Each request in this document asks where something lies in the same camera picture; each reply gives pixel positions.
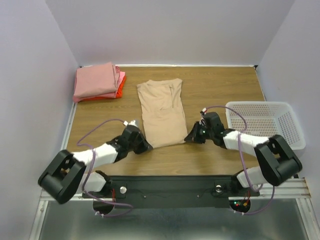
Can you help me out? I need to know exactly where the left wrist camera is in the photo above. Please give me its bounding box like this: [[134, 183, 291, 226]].
[[123, 119, 139, 128]]

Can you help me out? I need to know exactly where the white plastic basket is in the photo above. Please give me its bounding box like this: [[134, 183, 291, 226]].
[[225, 101, 306, 151]]

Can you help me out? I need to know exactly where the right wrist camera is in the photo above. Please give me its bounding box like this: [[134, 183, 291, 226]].
[[200, 108, 208, 117]]

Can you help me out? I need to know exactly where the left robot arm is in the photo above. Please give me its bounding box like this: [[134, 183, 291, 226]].
[[37, 124, 153, 204]]

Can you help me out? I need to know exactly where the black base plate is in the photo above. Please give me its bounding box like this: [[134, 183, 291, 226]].
[[94, 175, 259, 209]]

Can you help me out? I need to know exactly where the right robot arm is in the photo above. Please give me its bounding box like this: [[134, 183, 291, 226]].
[[184, 111, 303, 195]]

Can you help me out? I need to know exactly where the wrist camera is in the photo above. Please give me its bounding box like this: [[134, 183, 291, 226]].
[[123, 119, 139, 128], [200, 108, 208, 117]]

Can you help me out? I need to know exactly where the folded light pink t shirt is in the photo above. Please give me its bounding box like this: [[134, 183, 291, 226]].
[[117, 71, 126, 88]]

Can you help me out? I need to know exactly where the beige t shirt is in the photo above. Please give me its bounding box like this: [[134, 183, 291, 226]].
[[137, 78, 188, 149]]

